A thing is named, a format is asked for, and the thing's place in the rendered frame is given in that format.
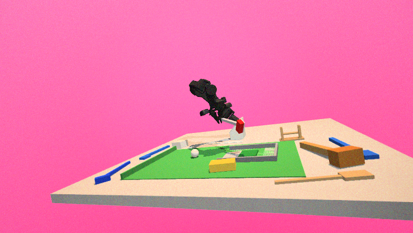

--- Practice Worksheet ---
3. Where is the green putting mat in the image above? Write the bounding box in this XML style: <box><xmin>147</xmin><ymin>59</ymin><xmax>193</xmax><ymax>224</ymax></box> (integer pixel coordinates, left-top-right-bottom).
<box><xmin>121</xmin><ymin>140</ymin><xmax>306</xmax><ymax>180</ymax></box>

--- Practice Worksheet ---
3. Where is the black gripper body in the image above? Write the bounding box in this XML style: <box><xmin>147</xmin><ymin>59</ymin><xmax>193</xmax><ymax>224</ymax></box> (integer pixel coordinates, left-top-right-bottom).
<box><xmin>200</xmin><ymin>96</ymin><xmax>232</xmax><ymax>116</ymax></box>

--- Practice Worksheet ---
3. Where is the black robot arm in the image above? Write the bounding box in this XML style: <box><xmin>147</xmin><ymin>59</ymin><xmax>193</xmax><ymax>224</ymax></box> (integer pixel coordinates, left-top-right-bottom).
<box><xmin>189</xmin><ymin>79</ymin><xmax>239</xmax><ymax>122</ymax></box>

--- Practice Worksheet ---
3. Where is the white golf ball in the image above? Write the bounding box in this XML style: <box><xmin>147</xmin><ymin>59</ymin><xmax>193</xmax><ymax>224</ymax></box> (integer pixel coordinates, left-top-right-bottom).
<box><xmin>191</xmin><ymin>149</ymin><xmax>199</xmax><ymax>157</ymax></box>

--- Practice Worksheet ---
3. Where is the yellow rectangular block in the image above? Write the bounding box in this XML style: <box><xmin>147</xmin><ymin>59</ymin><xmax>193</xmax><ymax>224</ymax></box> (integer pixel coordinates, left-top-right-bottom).
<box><xmin>209</xmin><ymin>158</ymin><xmax>236</xmax><ymax>173</ymax></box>

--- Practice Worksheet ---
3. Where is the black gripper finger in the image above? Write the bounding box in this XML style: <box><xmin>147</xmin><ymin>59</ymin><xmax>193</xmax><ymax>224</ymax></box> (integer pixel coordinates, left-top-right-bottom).
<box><xmin>209</xmin><ymin>112</ymin><xmax>220</xmax><ymax>124</ymax></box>
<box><xmin>217</xmin><ymin>109</ymin><xmax>225</xmax><ymax>117</ymax></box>

